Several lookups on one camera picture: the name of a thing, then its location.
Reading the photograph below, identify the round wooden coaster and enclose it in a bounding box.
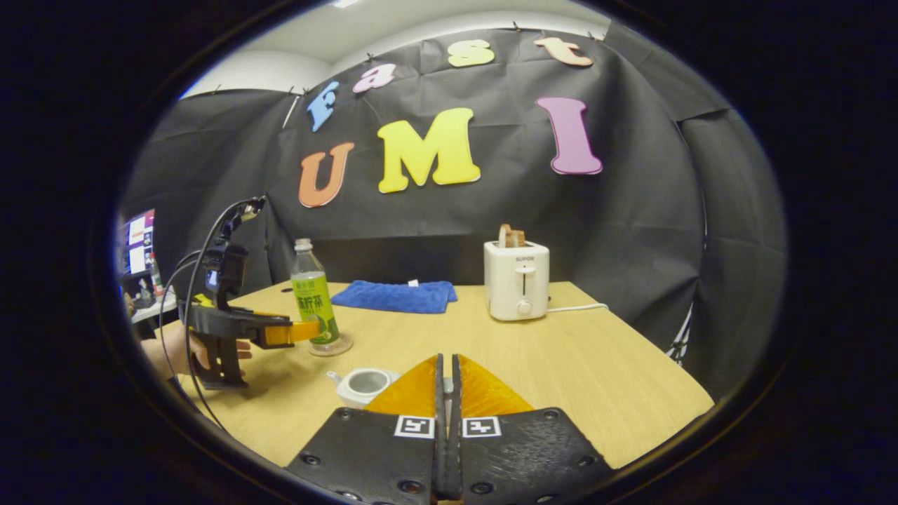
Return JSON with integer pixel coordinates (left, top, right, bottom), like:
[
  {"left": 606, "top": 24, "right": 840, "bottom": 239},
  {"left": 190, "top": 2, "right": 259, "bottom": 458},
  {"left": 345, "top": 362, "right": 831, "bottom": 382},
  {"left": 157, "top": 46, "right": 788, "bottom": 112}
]
[{"left": 307, "top": 332, "right": 354, "bottom": 357}]

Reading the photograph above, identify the green label water bottle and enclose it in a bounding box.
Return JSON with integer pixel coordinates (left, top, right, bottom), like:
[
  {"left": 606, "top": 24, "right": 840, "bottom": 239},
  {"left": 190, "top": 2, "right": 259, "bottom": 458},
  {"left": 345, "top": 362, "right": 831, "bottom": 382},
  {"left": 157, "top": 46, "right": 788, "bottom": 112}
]
[{"left": 290, "top": 238, "right": 341, "bottom": 346}]

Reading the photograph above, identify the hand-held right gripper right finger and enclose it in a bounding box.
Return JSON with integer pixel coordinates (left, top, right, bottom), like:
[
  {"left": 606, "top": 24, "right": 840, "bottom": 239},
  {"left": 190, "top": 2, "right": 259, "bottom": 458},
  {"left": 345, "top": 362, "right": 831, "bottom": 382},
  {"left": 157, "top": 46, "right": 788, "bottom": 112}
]
[{"left": 450, "top": 353, "right": 618, "bottom": 505}]

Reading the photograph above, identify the white toaster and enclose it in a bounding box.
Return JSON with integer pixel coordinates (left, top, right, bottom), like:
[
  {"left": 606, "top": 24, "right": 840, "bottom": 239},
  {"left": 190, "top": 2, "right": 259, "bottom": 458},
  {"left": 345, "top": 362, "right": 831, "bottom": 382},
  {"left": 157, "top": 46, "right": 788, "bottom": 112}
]
[{"left": 483, "top": 240, "right": 551, "bottom": 322}]

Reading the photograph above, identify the blue towel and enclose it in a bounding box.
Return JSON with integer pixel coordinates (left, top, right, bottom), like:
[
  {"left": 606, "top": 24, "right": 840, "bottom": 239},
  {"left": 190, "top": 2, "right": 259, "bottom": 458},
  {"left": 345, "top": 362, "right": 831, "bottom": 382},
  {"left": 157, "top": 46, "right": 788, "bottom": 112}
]
[{"left": 330, "top": 280, "right": 459, "bottom": 315}]

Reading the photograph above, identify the computer monitor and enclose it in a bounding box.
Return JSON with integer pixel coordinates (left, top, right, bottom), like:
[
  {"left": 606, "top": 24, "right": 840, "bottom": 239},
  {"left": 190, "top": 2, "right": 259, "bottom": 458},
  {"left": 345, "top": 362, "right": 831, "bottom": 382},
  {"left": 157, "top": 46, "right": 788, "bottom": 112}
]
[{"left": 121, "top": 208, "right": 156, "bottom": 278}]

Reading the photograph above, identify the white ceramic teacup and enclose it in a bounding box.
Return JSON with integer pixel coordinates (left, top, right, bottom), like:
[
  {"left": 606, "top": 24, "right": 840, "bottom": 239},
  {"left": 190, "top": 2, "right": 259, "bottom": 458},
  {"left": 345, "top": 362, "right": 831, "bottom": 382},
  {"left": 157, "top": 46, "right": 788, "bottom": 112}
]
[{"left": 326, "top": 368, "right": 401, "bottom": 410}]

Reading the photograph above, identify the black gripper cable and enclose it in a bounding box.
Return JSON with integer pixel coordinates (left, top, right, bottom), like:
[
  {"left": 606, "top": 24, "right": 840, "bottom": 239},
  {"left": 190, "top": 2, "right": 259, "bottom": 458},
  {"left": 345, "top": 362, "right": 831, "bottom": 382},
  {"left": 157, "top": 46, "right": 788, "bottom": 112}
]
[
  {"left": 159, "top": 256, "right": 211, "bottom": 365},
  {"left": 184, "top": 198, "right": 266, "bottom": 430}
]

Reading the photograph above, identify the white side desk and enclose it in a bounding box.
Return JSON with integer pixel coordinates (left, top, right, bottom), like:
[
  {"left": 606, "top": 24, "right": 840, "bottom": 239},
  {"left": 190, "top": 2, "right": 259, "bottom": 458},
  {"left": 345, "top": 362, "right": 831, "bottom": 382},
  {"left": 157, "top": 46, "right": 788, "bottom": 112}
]
[{"left": 130, "top": 291, "right": 180, "bottom": 323}]

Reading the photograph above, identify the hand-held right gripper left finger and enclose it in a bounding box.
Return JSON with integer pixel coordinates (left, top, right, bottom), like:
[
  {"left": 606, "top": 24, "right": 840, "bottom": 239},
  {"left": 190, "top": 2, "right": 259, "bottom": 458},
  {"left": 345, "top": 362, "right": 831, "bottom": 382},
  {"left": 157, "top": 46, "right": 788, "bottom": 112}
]
[{"left": 284, "top": 353, "right": 448, "bottom": 505}]

